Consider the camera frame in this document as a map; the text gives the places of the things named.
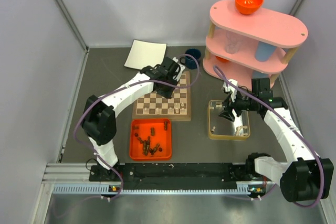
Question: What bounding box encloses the dark blue enamel mug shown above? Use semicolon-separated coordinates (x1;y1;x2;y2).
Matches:
180;48;202;70

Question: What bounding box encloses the dark long chess piece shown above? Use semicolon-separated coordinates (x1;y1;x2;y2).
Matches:
142;141;147;155

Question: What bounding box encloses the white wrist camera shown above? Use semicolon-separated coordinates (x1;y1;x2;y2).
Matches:
172;57;185;82
223;79;238;102

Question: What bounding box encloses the light blue plastic cup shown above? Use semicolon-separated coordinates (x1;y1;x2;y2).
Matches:
255;41;277;62

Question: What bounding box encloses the clear plastic cup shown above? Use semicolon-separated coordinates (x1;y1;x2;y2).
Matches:
225;31;243;54

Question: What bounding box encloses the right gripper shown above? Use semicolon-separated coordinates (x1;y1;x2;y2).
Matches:
218;88;258;121

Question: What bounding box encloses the white square plate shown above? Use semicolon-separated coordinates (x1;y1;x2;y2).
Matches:
124;40;167;70

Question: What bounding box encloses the orange plastic tray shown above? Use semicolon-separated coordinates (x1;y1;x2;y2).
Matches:
129;118;173;162

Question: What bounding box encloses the white tall piece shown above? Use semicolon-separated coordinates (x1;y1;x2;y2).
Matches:
174;103;180;114

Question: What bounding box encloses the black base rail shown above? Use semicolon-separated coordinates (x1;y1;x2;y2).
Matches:
89;163;278;189

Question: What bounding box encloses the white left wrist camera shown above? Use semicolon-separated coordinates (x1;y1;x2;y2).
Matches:
172;57;185;82

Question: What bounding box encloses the pink three-tier shelf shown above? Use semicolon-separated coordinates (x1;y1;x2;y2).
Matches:
203;0;308;89

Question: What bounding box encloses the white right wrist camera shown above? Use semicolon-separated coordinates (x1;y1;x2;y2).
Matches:
223;79;238;102

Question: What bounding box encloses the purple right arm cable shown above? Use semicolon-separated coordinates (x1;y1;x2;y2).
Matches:
213;65;326;208

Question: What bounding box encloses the wooden chess board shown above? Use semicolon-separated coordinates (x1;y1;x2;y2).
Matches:
132;71;192;121

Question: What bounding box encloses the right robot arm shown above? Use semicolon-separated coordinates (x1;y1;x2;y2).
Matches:
220;78;334;208

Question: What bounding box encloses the orange plastic bowl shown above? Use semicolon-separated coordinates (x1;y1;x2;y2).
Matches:
235;0;264;15

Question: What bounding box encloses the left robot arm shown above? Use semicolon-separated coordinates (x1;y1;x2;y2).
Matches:
75;57;185;180

